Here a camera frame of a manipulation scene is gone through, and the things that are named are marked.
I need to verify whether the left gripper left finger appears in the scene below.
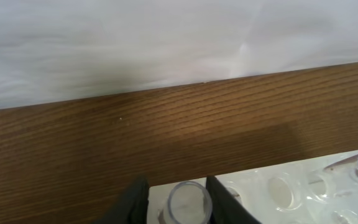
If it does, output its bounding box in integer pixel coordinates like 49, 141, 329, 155
96, 176, 150, 224

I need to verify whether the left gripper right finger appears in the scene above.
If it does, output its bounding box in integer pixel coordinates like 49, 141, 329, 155
205, 175, 263, 224

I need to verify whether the white test tube rack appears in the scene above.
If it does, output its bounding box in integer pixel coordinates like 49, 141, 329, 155
147, 146, 358, 224

